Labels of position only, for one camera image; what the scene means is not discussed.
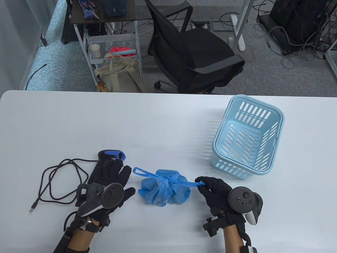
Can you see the person's right hand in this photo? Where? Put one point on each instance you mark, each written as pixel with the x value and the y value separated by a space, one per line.
pixel 217 195

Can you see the person's left hand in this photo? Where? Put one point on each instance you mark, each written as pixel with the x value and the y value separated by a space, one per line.
pixel 110 176

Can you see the grey hand controller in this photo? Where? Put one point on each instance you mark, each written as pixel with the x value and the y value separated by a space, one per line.
pixel 112 196
pixel 242 200

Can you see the black and blue barcode scanner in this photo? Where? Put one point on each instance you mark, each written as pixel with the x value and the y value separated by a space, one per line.
pixel 110 153

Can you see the blue plastic bag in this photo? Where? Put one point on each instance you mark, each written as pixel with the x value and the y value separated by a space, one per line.
pixel 163 192

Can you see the black left forearm box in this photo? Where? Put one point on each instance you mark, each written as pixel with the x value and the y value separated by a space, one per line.
pixel 63 242

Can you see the person's left forearm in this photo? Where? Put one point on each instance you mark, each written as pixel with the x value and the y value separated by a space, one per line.
pixel 83 237

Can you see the black right forearm box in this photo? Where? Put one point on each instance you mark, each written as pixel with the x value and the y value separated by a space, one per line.
pixel 250 249

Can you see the person's right forearm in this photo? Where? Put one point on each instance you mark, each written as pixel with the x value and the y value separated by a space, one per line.
pixel 233 239

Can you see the light blue plastic basket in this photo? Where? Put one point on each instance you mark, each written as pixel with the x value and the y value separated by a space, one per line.
pixel 231 123

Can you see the beige tote bag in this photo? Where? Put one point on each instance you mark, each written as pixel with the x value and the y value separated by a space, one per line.
pixel 121 76

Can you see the teal cylinder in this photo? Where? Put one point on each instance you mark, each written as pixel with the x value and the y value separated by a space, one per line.
pixel 126 52

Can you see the white paper cup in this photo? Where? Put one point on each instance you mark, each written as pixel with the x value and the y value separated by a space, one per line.
pixel 95 51

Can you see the red cloth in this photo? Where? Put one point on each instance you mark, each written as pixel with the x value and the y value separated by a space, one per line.
pixel 118 49

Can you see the white rolling cart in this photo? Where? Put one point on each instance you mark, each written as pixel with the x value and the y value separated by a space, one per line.
pixel 138 39

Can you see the black office chair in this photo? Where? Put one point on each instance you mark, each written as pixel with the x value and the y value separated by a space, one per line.
pixel 200 52

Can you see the black floor case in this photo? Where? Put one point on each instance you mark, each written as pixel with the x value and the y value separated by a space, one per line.
pixel 69 34

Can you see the white desk leg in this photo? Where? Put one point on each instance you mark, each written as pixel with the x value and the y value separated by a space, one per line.
pixel 241 34

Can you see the dark blue pouch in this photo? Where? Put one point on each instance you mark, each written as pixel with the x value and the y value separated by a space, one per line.
pixel 114 8

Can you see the white metal rack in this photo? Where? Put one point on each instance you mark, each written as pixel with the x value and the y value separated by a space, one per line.
pixel 332 59

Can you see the black computer equipment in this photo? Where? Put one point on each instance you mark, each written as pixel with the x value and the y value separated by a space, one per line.
pixel 295 21

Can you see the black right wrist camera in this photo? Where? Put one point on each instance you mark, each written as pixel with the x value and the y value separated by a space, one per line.
pixel 213 226

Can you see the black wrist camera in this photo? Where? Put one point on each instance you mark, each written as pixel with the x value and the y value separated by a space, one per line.
pixel 104 224
pixel 213 226

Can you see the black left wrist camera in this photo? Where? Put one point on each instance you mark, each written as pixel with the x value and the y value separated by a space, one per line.
pixel 104 224

